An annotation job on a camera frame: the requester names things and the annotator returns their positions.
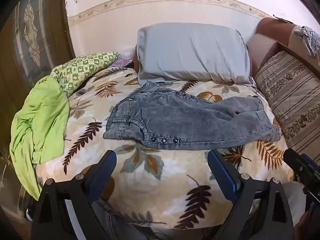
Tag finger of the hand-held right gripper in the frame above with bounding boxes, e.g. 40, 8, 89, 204
283, 149, 320, 198
300, 153, 320, 175

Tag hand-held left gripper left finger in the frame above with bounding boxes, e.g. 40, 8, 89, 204
31, 150, 118, 240

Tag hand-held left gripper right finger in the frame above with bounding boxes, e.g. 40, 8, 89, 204
207, 149, 295, 240

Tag grey denim pants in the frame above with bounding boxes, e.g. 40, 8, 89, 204
103, 80, 282, 151

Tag person's grey-trousered knee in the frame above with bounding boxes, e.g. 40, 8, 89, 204
281, 181, 314, 229

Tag leaf print blanket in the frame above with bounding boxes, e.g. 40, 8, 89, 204
35, 66, 294, 230

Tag striped floral pillow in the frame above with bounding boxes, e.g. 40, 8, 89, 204
254, 51, 320, 164

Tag green cloth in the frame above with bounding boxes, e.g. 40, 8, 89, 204
9, 75, 70, 201

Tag green patterned pillow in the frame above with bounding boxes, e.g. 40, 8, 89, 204
50, 52, 120, 98

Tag clear plastic bag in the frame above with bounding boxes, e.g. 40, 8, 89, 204
110, 51, 137, 68

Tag grey cloth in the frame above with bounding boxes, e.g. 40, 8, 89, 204
294, 25, 320, 57

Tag grey pillow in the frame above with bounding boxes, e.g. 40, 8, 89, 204
136, 22, 253, 85

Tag brown padded headboard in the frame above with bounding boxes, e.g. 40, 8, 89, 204
246, 17, 320, 77

